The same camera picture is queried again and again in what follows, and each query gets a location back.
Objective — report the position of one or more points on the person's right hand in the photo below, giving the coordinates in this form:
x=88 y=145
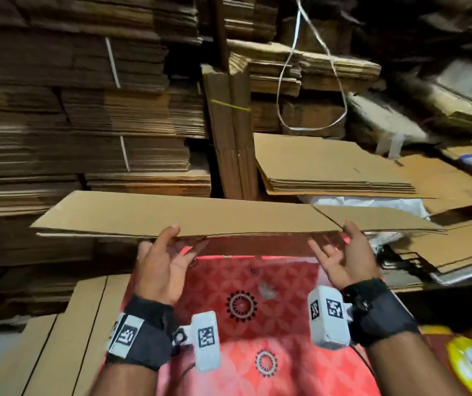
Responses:
x=351 y=259

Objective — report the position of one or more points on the white woven sack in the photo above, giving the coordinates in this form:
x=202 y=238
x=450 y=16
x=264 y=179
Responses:
x=384 y=206

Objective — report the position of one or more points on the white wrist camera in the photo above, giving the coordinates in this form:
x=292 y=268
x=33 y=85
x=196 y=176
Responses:
x=327 y=317
x=203 y=342

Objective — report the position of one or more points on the person's right forearm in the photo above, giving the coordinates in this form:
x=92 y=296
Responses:
x=413 y=367

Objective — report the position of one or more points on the white plastic sack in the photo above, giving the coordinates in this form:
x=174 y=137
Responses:
x=384 y=119

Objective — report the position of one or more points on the red patterned table cloth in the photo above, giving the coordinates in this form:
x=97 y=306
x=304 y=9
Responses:
x=269 y=325

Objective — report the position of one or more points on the wall of cardboard stacks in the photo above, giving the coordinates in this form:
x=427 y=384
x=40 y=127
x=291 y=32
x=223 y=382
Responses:
x=71 y=119

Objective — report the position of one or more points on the person's left hand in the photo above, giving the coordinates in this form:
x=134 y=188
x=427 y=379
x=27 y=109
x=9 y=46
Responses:
x=162 y=272

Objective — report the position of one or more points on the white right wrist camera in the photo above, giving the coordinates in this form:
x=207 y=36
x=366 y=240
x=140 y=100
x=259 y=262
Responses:
x=327 y=317

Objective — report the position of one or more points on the person's left forearm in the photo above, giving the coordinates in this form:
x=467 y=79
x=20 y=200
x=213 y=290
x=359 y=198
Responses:
x=129 y=382

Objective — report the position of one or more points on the yellow-tied cardboard bundle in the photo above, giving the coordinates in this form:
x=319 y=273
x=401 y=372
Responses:
x=232 y=136

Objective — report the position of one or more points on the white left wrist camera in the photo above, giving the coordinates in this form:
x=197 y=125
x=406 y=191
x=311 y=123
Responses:
x=203 y=342

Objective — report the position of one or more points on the low pile of cardboard sheets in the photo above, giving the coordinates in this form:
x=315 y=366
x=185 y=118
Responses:
x=459 y=247

